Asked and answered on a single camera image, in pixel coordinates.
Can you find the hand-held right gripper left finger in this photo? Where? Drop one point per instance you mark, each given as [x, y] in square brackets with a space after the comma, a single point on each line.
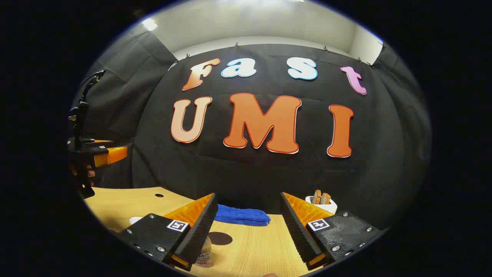
[200, 231]

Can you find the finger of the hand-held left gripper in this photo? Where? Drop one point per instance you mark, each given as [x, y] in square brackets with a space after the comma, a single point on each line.
[111, 154]
[92, 142]

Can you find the toasted bread slice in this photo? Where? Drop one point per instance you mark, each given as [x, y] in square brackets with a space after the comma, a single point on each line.
[316, 197]
[326, 199]

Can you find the blue towel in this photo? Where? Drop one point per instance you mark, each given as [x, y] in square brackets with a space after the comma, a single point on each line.
[240, 215]

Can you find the white toaster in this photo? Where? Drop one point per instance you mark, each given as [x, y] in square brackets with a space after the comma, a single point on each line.
[326, 207]

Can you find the silver water bottle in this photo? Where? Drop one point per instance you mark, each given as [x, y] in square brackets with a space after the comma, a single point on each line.
[204, 256]

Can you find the round brown coaster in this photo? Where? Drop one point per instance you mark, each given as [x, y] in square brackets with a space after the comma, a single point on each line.
[221, 238]

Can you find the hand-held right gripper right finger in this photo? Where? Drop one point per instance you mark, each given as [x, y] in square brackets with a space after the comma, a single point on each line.
[298, 231]

